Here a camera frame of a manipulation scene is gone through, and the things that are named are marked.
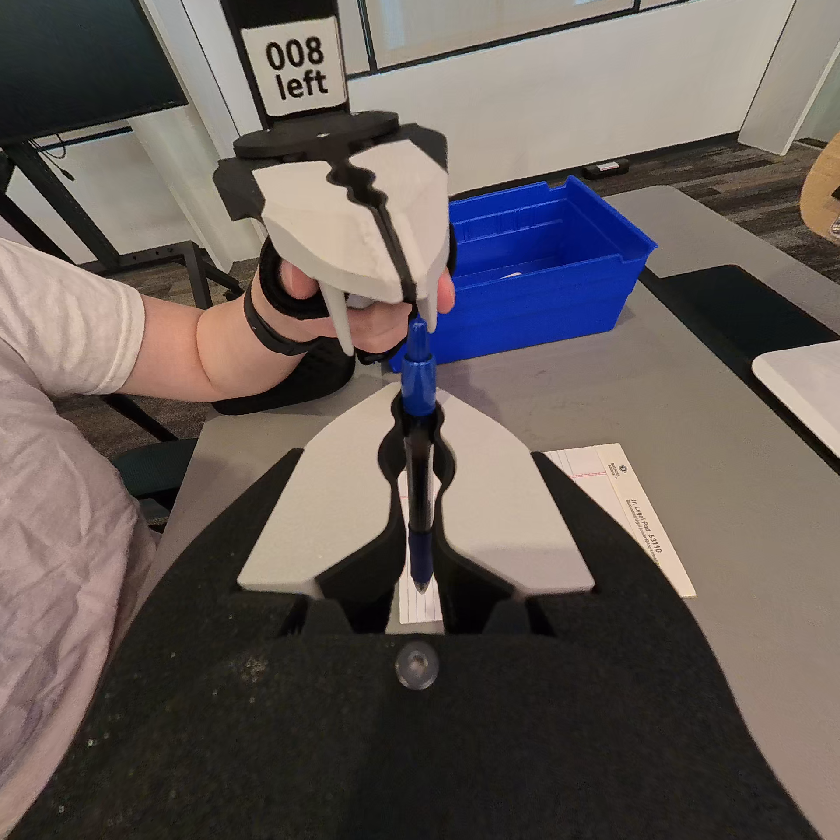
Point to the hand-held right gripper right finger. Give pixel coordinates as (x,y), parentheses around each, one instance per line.
(512,518)

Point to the person's left hand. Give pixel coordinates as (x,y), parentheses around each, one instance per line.
(377,325)

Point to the dark teal office chair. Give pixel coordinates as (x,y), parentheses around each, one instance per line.
(151,466)

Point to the white stand base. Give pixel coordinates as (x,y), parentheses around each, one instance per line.
(800,387)

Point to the glass window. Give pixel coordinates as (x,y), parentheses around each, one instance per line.
(492,26)

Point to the white lined notepad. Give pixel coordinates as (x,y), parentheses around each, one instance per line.
(630,512)

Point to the instruction sheet on wooden stand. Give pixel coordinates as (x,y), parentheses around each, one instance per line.
(820,197)

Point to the person's light shirt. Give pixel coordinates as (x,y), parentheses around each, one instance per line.
(52,459)

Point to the black wristband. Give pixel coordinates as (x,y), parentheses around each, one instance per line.
(262,331)

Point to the blue plastic bin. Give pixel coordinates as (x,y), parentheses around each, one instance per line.
(558,295)

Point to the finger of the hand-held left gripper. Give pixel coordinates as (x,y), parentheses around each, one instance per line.
(315,223)
(420,203)

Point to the dark computer monitor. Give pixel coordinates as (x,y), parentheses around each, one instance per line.
(79,65)

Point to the black metal monitor stand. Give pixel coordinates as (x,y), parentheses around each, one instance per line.
(39,197)

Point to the blue retractable pen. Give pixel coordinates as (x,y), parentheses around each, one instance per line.
(418,387)

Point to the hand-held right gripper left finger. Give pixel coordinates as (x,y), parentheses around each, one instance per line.
(328,512)

